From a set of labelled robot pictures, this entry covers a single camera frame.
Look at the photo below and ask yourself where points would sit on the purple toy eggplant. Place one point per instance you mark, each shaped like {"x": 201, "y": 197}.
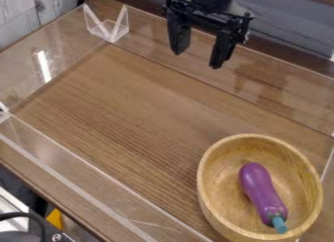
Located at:
{"x": 258, "y": 188}

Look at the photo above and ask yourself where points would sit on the clear acrylic corner bracket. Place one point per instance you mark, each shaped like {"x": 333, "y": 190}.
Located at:
{"x": 110, "y": 30}

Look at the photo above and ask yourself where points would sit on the clear acrylic tray wall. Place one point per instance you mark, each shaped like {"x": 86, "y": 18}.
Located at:
{"x": 106, "y": 123}

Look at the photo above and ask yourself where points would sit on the brown wooden bowl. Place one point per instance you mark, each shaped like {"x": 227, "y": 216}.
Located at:
{"x": 226, "y": 206}

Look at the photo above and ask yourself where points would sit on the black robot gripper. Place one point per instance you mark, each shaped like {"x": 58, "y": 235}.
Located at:
{"x": 219, "y": 12}

